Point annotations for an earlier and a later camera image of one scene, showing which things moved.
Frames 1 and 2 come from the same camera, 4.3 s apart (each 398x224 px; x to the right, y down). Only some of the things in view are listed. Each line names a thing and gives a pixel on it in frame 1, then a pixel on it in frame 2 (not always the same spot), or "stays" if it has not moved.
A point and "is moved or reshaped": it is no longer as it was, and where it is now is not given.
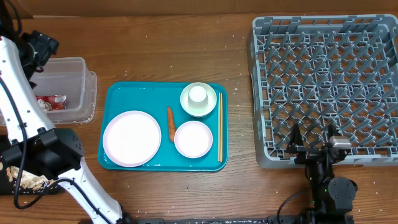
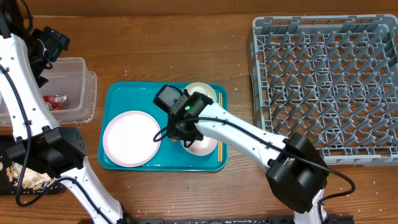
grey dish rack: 321,70 stays
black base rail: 284,219 stays
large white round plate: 132,138 stays
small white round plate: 193,139 is moved or reshaped
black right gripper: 305,154 to 173,132
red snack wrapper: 56,102 stays
